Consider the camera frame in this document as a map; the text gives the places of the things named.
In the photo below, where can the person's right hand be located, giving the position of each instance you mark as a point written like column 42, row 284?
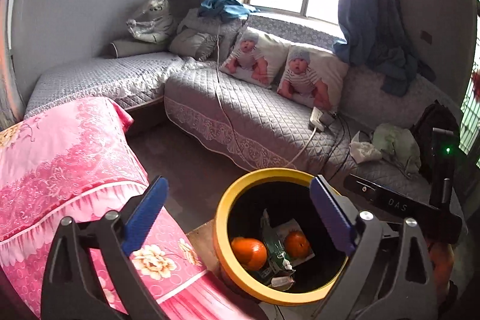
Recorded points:
column 442, row 258

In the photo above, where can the striped cloth covered wardrobe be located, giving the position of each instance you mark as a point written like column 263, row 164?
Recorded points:
column 12, row 103

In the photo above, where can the black backpack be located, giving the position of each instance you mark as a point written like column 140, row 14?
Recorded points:
column 437, row 129

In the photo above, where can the pink floral table cover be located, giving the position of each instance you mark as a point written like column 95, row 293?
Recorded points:
column 73, row 160

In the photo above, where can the grey quilted sofa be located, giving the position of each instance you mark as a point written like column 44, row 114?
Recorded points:
column 254, row 126

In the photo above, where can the right baby print pillow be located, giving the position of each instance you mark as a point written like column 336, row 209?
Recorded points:
column 313, row 77

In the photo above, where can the left baby print pillow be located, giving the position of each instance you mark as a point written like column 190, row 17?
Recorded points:
column 257, row 57

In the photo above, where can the paper in bin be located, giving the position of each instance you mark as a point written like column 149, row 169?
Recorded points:
column 283, row 230

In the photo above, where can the plastic wrapped tiger plush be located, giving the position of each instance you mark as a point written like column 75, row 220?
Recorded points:
column 153, row 23

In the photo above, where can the yellow rimmed trash bin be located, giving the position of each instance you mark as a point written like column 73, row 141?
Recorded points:
column 284, row 194

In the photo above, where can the white power strip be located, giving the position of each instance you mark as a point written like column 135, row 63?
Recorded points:
column 320, row 119

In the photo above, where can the orange tangerine front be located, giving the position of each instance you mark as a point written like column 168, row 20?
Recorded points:
column 250, row 253

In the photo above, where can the grey ruffled cushion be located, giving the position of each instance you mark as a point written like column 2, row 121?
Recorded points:
column 197, row 45

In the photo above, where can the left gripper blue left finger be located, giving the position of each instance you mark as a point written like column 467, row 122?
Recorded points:
column 139, row 214

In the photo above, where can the orange tangerine back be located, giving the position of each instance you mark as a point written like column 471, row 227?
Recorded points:
column 297, row 245

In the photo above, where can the dark blue right curtain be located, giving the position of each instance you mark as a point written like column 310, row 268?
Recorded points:
column 374, row 36

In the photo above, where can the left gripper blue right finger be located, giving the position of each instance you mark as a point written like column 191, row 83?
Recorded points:
column 337, row 213

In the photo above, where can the green milk carton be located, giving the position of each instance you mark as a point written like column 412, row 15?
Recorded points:
column 280, row 269

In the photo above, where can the white crumpled tissue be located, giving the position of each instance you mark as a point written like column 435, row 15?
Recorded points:
column 362, row 150

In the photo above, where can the orange tangerine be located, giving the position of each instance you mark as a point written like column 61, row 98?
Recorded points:
column 297, row 245
column 250, row 253

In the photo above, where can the grey bolster pillow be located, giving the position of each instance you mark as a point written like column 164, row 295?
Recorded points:
column 127, row 47

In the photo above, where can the baby print pillow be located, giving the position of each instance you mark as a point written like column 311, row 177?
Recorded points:
column 313, row 77
column 257, row 57

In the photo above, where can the light green cloth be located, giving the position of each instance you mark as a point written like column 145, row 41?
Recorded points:
column 398, row 147

